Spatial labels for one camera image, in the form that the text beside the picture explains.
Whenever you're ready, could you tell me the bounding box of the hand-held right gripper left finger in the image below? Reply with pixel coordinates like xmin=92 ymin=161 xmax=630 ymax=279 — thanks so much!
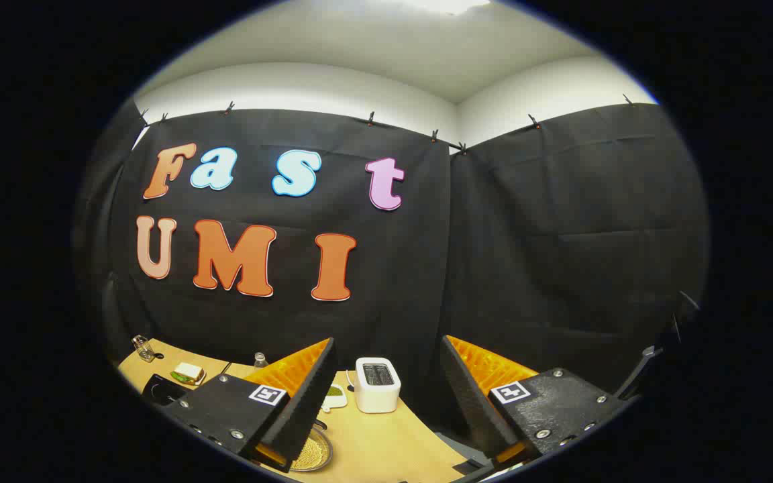
xmin=162 ymin=337 xmax=338 ymax=473

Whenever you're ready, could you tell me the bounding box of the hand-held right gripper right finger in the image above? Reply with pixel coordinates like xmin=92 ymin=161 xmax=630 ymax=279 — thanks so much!
xmin=440 ymin=335 xmax=632 ymax=465

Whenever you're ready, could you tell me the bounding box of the steel pot with soybeans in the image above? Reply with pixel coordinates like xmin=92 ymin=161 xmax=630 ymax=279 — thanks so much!
xmin=291 ymin=421 xmax=333 ymax=472

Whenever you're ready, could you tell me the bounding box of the black induction cooktop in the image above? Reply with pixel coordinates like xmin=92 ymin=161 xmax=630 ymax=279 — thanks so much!
xmin=142 ymin=374 xmax=190 ymax=407

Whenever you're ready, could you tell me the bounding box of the white divided dish of beans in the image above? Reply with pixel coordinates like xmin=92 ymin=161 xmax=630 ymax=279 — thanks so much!
xmin=321 ymin=384 xmax=348 ymax=412

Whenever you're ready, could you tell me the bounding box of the white toaster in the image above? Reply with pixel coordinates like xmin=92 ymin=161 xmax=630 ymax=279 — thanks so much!
xmin=355 ymin=357 xmax=401 ymax=414

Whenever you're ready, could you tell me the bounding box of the sandwich on white plate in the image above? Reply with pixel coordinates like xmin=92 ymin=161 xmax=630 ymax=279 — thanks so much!
xmin=170 ymin=362 xmax=207 ymax=386

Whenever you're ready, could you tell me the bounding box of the black backdrop cloth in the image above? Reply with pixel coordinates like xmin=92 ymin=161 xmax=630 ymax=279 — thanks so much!
xmin=74 ymin=101 xmax=709 ymax=433

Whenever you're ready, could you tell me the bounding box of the dark metal stand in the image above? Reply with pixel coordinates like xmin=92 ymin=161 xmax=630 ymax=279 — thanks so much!
xmin=613 ymin=290 xmax=700 ymax=402

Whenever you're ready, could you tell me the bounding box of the row of black cloth clips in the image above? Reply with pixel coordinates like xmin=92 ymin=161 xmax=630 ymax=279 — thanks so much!
xmin=137 ymin=93 xmax=635 ymax=156

